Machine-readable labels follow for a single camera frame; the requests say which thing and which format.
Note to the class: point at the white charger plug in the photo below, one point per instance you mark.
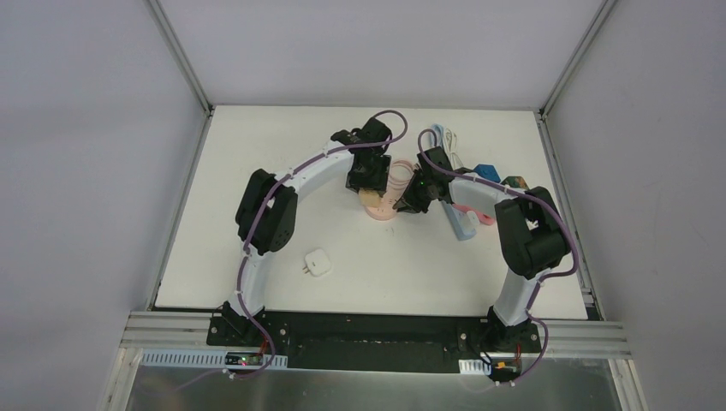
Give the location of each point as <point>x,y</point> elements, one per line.
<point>317,263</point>

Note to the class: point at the dark green cube socket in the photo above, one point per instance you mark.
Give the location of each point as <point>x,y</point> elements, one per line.
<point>515,182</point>

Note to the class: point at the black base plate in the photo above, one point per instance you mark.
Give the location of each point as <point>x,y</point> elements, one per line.
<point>372,342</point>

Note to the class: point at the beige cube plug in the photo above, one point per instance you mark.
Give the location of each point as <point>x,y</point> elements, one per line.
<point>369,198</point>

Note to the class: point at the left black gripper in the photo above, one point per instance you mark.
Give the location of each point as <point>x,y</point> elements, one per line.
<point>366,181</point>

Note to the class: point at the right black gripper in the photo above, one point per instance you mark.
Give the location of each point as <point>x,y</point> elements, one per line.
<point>414,201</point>

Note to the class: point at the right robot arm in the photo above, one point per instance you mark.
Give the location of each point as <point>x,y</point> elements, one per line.
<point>533,238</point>

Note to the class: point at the blue cube socket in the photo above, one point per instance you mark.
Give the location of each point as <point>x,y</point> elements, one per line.
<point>487,172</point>

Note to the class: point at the light blue power strip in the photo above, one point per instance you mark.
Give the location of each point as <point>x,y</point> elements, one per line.
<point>463,223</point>

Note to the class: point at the pink power strip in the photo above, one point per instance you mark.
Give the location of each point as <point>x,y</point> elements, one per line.
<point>483,218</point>

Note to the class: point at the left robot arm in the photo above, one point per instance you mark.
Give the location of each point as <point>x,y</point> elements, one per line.
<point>267,213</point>

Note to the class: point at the round pink socket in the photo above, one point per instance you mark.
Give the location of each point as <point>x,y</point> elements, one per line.
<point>384,211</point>

